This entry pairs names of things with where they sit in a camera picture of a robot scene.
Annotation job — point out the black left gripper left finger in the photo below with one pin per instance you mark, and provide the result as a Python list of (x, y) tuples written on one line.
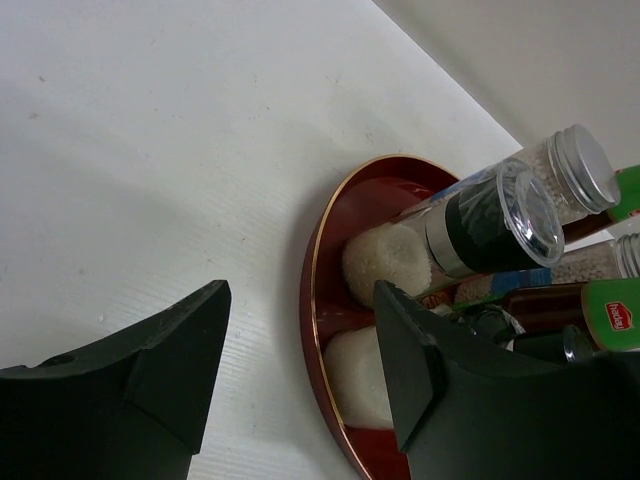
[(133, 405)]

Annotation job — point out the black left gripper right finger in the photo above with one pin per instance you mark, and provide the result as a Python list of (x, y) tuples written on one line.
[(465, 408)]

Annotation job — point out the wide jar black handle lid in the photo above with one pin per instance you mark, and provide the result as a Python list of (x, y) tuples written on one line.
[(493, 324)]

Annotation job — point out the sauce bottle yellow cap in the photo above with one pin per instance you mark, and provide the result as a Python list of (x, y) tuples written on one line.
[(627, 208), (608, 310)]

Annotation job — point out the tall grinder clear cap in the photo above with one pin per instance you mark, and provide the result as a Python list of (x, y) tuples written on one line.
[(501, 220)]

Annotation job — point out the red round tray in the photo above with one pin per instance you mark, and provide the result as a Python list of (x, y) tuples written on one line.
[(371, 194)]

